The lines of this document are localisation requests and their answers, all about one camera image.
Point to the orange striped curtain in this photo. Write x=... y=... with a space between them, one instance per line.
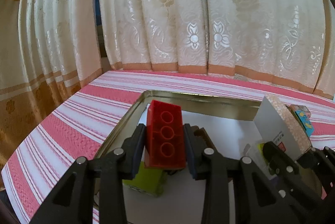
x=15 y=82

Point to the colourful printed small cube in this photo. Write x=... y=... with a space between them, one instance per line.
x=303 y=119

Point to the gold metal tin box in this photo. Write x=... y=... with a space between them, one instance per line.
x=204 y=102

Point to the pink striped blanket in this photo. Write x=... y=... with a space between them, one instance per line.
x=65 y=130

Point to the brown toy stair piece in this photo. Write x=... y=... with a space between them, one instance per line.
x=202 y=137

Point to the red toy brick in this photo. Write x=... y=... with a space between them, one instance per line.
x=165 y=135

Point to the cream patterned curtain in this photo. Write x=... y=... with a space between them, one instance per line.
x=183 y=4

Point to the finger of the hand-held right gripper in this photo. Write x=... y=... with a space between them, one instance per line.
x=323 y=166
x=277 y=158

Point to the green printed white cube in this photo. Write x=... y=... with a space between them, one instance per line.
x=255 y=158

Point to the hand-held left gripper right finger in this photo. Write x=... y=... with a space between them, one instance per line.
x=189 y=150

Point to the white box with speckled side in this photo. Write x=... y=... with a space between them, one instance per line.
x=272 y=122

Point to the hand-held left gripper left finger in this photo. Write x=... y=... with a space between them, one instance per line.
x=137 y=152

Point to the yellow-green toy block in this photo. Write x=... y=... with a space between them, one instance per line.
x=149 y=182

